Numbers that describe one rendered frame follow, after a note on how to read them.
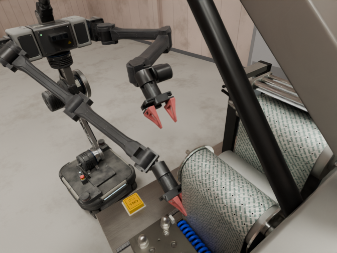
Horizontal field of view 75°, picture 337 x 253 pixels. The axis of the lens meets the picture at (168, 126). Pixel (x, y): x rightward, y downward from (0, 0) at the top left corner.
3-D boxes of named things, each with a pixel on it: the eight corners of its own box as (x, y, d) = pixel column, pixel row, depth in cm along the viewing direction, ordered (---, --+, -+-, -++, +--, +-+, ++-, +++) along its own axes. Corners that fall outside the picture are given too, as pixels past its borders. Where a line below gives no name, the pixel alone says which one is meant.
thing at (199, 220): (183, 217, 81) (182, 185, 69) (232, 277, 65) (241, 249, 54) (182, 218, 80) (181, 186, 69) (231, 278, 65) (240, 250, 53)
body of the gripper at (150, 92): (142, 112, 75) (133, 94, 76) (167, 103, 79) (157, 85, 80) (147, 105, 69) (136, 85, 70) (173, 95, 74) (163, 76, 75)
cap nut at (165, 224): (166, 217, 79) (166, 210, 76) (172, 225, 77) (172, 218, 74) (158, 223, 77) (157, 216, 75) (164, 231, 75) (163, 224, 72)
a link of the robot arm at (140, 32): (177, 42, 119) (176, 22, 113) (170, 51, 109) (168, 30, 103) (106, 40, 131) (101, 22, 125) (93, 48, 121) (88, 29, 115)
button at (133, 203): (137, 195, 103) (136, 192, 101) (144, 206, 98) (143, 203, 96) (123, 203, 100) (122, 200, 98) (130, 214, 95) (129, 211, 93)
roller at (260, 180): (230, 167, 85) (234, 144, 77) (294, 217, 68) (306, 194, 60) (207, 183, 80) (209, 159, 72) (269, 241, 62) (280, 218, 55)
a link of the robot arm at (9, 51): (10, 64, 104) (19, 55, 105) (17, 69, 98) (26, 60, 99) (-9, 49, 97) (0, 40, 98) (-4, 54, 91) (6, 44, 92)
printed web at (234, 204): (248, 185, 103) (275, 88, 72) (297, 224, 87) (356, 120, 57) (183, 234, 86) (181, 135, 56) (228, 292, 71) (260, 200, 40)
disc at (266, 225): (281, 222, 59) (292, 194, 49) (282, 224, 59) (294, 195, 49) (243, 260, 54) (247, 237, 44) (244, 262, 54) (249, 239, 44)
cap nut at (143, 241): (145, 235, 74) (143, 228, 72) (151, 244, 72) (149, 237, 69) (136, 242, 73) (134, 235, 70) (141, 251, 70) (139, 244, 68)
